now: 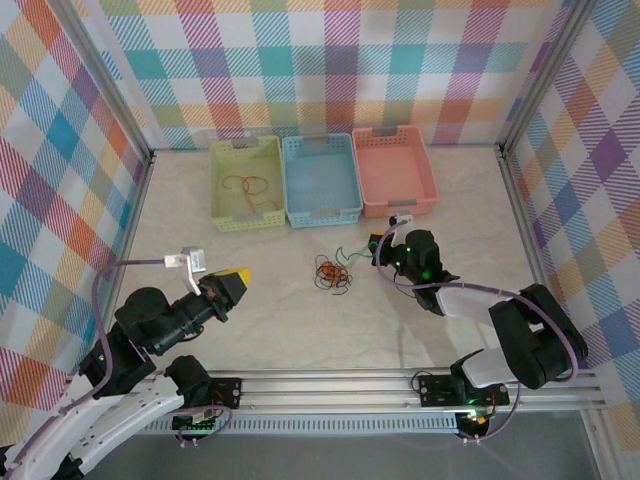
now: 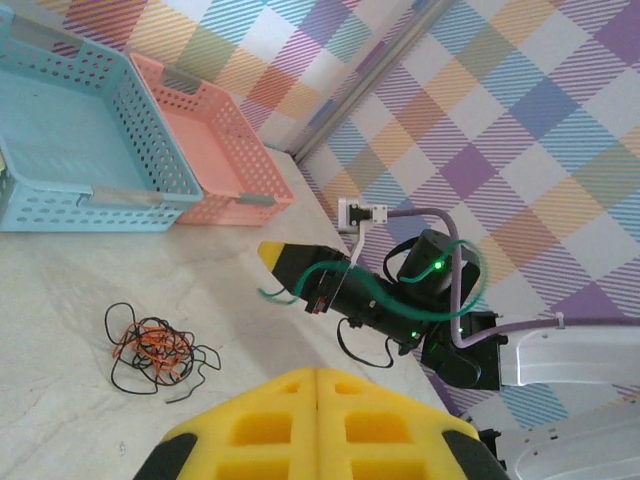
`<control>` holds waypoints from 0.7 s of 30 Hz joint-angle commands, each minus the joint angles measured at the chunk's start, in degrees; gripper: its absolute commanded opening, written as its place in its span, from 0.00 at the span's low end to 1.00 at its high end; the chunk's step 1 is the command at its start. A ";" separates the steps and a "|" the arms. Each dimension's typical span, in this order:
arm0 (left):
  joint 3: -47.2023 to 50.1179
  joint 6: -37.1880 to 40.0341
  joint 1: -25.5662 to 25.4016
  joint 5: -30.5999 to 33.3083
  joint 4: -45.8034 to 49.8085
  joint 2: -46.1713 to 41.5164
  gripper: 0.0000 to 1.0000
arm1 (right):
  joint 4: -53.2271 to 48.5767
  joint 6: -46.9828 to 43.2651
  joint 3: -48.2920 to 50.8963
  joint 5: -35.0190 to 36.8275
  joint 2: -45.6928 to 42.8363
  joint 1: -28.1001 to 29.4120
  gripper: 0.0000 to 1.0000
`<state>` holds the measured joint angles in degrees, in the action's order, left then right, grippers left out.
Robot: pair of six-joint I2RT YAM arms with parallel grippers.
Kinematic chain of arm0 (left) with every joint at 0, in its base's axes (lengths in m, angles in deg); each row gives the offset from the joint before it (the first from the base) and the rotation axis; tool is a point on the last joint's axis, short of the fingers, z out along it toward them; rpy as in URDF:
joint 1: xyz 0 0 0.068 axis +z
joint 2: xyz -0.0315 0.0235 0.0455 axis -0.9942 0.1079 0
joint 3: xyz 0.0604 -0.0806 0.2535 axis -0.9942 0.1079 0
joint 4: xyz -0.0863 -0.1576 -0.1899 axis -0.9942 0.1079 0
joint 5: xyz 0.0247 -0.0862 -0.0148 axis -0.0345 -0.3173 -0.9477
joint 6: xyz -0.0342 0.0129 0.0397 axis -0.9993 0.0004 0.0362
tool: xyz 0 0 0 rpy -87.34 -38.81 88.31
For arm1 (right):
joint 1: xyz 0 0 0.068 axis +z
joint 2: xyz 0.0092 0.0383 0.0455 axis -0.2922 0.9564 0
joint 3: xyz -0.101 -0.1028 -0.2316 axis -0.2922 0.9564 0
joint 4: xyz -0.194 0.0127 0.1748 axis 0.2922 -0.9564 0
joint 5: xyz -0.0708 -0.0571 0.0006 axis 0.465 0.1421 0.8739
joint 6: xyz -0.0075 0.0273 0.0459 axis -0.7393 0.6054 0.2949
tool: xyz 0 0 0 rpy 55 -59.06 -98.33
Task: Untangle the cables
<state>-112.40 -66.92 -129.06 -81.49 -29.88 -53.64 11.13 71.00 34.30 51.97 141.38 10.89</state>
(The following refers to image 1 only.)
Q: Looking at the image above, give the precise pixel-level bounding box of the green perforated plastic basket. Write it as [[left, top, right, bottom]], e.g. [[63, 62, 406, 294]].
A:
[[209, 134, 287, 234]]

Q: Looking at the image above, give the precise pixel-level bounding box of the aluminium frame leg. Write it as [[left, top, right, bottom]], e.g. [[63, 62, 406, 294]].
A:
[[582, 409, 616, 480]]

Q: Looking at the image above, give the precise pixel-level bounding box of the aluminium mounting rail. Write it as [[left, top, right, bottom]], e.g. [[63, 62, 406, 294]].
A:
[[54, 372, 604, 416]]

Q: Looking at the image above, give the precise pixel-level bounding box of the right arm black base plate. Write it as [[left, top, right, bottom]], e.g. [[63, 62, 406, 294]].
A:
[[417, 373, 511, 407]]

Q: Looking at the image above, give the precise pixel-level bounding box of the aluminium frame post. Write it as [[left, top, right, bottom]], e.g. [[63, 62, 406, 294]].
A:
[[497, 0, 599, 159], [62, 0, 156, 161]]

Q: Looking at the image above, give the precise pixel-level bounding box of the orange thin cable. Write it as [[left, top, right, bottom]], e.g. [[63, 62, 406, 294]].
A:
[[222, 173, 281, 214]]

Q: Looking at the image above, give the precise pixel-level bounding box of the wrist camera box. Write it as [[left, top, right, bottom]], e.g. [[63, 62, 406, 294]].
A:
[[163, 245, 208, 294], [388, 212, 415, 246]]

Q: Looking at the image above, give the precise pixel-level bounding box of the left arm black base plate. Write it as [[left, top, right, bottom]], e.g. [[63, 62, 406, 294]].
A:
[[209, 377, 245, 411]]

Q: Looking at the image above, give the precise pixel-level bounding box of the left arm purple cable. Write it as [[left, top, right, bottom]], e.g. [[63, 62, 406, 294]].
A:
[[0, 257, 234, 447]]

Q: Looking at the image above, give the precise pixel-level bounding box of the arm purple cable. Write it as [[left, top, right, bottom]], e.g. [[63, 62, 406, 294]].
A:
[[375, 224, 581, 446], [0, 257, 234, 447]]

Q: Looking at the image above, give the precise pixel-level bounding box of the grey slotted cable duct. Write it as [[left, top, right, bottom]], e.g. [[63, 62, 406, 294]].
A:
[[79, 417, 461, 434]]

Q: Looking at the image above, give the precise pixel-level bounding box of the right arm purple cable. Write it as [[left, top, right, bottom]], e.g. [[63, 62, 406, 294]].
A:
[[375, 224, 581, 446]]

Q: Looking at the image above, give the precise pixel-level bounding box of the tangle of coloured cables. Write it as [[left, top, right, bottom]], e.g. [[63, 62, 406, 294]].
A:
[[312, 253, 354, 296]]

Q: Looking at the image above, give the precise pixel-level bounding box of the black thin cable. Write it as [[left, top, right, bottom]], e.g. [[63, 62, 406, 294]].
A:
[[312, 253, 354, 296]]

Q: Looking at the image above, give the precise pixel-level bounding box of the blue perforated plastic basket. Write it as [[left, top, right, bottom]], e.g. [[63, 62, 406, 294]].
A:
[[281, 132, 364, 230]]

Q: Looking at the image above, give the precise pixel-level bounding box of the aluminium side rail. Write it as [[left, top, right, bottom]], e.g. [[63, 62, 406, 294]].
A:
[[497, 147, 576, 371], [84, 149, 157, 376]]

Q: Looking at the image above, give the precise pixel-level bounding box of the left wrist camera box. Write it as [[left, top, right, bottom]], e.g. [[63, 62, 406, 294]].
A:
[[163, 245, 208, 294]]

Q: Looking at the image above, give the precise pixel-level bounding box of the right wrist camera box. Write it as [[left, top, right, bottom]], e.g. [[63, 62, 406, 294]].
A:
[[388, 212, 415, 246]]

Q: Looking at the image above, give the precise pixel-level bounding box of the pink perforated plastic basket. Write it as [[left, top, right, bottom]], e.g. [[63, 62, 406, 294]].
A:
[[351, 124, 440, 220]]

